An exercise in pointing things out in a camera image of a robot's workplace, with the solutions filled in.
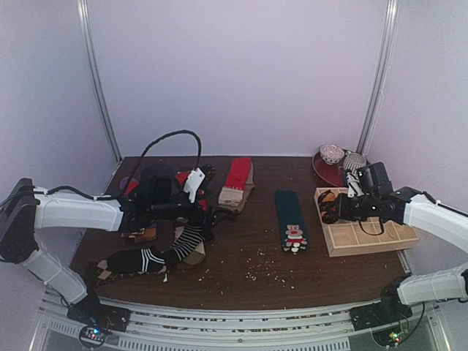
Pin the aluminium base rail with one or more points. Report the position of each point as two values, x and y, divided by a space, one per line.
321 328

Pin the left aluminium frame post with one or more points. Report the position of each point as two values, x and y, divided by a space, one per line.
85 24

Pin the right aluminium frame post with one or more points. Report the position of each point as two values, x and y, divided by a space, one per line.
381 72

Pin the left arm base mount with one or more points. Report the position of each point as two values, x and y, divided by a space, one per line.
99 326

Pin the black red yellow argyle sock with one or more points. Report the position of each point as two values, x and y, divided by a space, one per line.
327 207

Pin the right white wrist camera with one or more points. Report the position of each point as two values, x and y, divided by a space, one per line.
353 185

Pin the grey striped cup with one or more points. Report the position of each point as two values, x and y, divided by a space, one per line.
354 161

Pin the white dotted bowl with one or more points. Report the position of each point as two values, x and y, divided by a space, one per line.
331 154

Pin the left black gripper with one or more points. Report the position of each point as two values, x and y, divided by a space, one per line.
207 221

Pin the red purple sock pair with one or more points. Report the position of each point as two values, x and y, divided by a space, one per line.
144 234

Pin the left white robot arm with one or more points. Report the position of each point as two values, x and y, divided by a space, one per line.
30 208

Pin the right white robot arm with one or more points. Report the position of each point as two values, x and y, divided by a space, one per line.
424 213

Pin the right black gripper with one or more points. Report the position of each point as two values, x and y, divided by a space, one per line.
341 206

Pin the dark green christmas sock pair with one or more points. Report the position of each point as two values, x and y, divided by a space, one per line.
294 236

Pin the red white patterned sock pair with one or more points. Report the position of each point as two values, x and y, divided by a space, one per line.
181 177

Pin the red round plate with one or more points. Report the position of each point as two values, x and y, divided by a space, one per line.
330 174

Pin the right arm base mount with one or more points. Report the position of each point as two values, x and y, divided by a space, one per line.
388 321

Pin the wooden compartment tray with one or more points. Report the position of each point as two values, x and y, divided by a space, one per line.
344 238

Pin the aluminium frame post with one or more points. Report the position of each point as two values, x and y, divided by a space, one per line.
381 72
85 24

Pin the red beige sock pair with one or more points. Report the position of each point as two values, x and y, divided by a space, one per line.
238 186

